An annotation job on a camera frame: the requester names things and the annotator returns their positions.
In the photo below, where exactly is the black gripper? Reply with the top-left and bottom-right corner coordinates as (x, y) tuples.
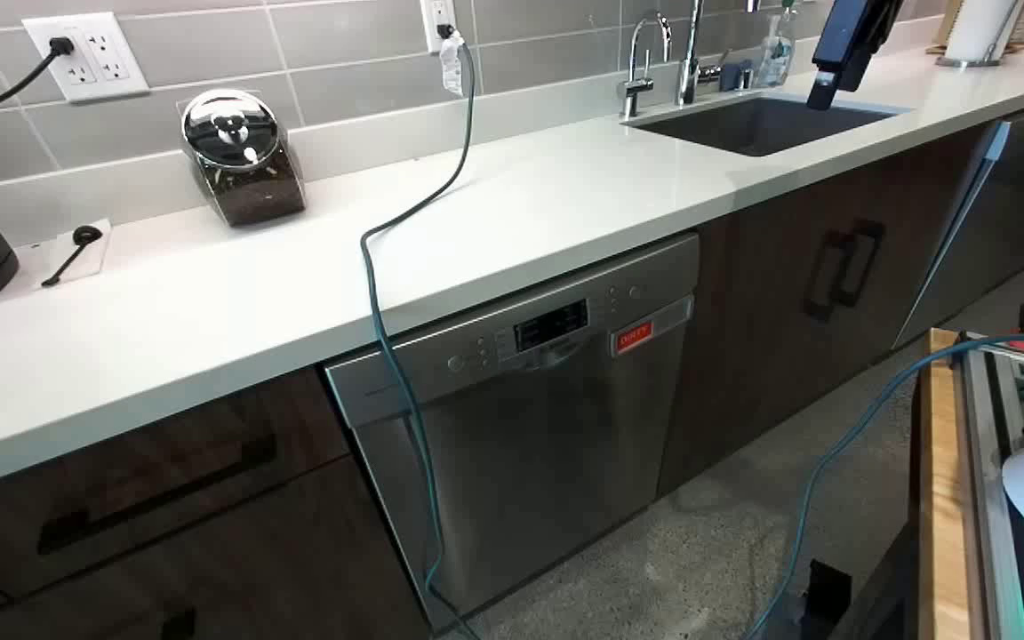
(804, 0), (908, 115)

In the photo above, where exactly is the clear soap bottle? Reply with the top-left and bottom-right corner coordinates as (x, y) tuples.
(758, 0), (804, 90)

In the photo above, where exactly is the undermount kitchen sink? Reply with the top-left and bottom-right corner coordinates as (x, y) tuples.
(625, 93), (902, 160)

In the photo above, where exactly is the tall chrome faucet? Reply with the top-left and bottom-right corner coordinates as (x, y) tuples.
(673, 0), (715, 109)

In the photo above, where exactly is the dark wood cabinet door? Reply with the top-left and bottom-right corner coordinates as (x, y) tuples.
(654, 174), (862, 496)
(792, 121), (991, 412)

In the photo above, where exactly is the white paper towel roll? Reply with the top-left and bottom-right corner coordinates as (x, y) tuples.
(939, 0), (1019, 66)

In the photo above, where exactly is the small chrome faucet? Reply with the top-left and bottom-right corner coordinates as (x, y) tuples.
(618, 9), (677, 123)

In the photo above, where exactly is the stainless steel appliance front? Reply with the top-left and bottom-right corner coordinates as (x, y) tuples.
(893, 97), (1024, 347)

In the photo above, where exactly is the red sticker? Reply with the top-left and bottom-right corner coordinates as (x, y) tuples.
(607, 316), (657, 358)

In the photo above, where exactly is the white power adapter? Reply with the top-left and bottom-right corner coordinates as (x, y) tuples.
(433, 26), (478, 98)

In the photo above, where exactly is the wooden cart top edge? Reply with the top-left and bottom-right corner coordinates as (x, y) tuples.
(915, 324), (973, 640)

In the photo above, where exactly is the stainless steel Bosch dishwasher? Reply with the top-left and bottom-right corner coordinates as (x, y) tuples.
(324, 230), (705, 631)

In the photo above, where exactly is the small black box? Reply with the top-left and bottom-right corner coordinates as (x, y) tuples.
(800, 557), (857, 628)

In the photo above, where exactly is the glass jar of coffee beans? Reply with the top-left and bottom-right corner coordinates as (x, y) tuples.
(177, 84), (311, 230)

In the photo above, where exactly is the dark wood shallow drawer front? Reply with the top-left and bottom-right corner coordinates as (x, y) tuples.
(0, 366), (353, 602)

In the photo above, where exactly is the dark wood deep drawer front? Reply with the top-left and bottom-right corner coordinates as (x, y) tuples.
(0, 454), (433, 640)

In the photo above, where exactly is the black spoon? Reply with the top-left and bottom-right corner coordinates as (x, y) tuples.
(38, 219), (107, 290)

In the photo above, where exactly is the black cabinet door handle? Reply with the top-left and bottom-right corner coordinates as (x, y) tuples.
(837, 218), (889, 310)
(800, 226), (857, 324)

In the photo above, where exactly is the teal cable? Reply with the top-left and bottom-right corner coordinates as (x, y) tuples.
(740, 330), (1024, 640)
(355, 47), (483, 640)

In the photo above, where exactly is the narrow white wall outlet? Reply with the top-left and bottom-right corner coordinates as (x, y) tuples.
(415, 0), (461, 55)

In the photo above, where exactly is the aluminium frame rail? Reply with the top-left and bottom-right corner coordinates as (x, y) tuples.
(955, 345), (1024, 640)

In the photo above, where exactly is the white four-socket wall outlet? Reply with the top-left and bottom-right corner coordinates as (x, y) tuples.
(23, 9), (154, 105)

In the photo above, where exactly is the black grinder power cable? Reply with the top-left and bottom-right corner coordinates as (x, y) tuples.
(0, 33), (80, 193)

